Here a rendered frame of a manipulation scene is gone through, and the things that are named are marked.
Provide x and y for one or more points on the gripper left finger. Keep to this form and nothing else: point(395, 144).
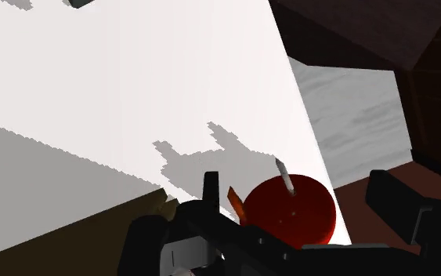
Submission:
point(239, 239)

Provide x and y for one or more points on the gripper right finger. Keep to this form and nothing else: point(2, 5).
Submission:
point(399, 206)

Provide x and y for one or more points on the orange flat strip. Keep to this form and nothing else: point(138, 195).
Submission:
point(236, 202)

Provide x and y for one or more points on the red apple with pale stem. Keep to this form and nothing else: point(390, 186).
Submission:
point(292, 218)

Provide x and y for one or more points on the black rounded object grey panel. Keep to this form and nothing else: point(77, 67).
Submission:
point(142, 244)

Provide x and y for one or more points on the olive brown box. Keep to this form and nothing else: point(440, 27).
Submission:
point(63, 244)

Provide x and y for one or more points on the dark brown wooden cabinet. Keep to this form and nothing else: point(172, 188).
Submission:
point(357, 30)

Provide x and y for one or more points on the dark grey green block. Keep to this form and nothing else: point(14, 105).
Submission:
point(79, 3)

